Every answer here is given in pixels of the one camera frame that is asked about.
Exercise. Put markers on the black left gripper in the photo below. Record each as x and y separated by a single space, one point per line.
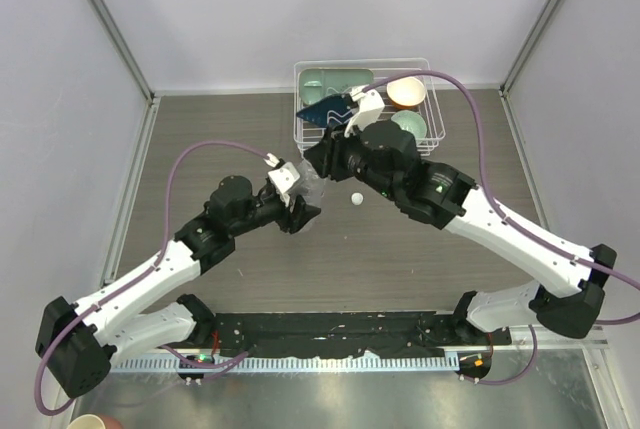
301 213

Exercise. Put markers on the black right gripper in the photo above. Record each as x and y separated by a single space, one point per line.
327 156

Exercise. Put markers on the clear plastic bottle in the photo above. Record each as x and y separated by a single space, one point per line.
311 186

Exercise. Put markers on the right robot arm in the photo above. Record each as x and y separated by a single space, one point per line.
563 296

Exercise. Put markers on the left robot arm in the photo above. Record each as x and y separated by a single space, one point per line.
80 342

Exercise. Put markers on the white loose bottle cap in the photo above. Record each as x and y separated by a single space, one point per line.
357 199

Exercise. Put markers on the dark blue leaf plate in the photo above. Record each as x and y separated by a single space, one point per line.
331 111

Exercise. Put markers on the green rectangular tray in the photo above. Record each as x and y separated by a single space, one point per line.
315 84

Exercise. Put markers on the green round bowl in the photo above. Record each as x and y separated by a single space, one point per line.
411 122

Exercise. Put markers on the orange bowl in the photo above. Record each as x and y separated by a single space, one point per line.
406 93

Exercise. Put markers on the pink cup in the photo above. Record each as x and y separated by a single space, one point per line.
109 422

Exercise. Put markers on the beige cup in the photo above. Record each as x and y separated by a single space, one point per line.
88 421

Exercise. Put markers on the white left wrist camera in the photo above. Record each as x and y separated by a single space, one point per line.
284 176

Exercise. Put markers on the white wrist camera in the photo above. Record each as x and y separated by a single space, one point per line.
369 105
284 176

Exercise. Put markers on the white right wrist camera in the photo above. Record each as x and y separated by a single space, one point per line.
369 105

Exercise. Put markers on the white wire dish rack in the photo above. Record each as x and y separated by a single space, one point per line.
306 135

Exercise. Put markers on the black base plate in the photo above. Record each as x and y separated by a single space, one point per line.
339 335

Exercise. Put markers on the perforated cable duct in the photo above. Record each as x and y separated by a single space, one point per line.
163 362

